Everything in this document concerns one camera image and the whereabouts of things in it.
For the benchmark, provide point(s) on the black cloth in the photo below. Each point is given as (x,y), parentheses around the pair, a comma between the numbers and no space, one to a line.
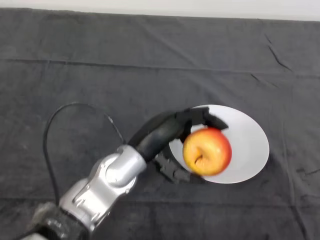
(75,62)

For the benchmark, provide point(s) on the white round plate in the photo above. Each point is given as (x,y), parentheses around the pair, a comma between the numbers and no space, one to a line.
(250,150)

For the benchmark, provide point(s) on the red yellow apple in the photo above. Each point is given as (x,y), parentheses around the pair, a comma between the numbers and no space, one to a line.
(207,150)

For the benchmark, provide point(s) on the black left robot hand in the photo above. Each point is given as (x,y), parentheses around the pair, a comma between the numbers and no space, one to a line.
(160,136)

